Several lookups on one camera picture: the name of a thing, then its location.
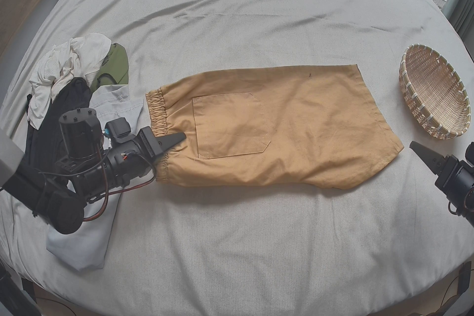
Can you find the green garment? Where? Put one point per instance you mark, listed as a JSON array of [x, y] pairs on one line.
[[118, 64]]

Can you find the tan shorts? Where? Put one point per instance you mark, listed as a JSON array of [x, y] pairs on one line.
[[296, 122]]

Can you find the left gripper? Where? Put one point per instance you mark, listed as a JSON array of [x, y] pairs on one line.
[[129, 166]]

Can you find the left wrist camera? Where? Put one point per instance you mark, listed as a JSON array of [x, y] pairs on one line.
[[118, 127]]

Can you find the pale grey garment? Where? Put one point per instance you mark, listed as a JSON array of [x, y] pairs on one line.
[[81, 248]]

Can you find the black garment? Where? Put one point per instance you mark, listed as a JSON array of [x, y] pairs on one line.
[[74, 96]]

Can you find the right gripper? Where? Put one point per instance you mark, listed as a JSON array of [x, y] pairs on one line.
[[453, 177]]

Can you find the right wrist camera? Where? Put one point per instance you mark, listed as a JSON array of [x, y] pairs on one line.
[[469, 151]]

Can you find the white garment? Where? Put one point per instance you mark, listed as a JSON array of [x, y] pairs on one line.
[[89, 48]]

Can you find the round woven basket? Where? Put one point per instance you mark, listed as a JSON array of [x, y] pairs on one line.
[[433, 85]]

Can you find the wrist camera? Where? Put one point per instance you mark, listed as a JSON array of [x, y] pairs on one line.
[[469, 151], [118, 127]]

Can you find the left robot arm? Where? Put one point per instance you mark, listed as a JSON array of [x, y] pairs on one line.
[[77, 133]]

